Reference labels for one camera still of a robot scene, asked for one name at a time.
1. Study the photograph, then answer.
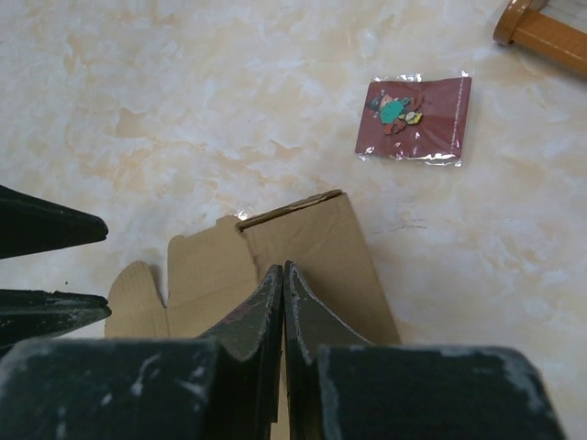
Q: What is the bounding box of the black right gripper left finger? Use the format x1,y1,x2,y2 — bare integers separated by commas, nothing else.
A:
1,266,282,439

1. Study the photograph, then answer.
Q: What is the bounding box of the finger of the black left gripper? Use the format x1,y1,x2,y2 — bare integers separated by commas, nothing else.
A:
1,289,112,356
1,186,108,259

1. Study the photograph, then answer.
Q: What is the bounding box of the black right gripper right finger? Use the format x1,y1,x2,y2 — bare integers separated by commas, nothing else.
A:
283,262,565,439

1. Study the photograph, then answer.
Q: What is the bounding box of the brown cardboard box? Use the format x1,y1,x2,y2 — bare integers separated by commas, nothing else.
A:
105,190,399,344

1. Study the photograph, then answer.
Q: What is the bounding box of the small red packet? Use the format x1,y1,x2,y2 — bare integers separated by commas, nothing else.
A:
355,71,472,167

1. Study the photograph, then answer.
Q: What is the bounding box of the wooden shelf rack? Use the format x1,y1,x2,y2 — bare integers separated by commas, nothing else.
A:
493,0,586,76

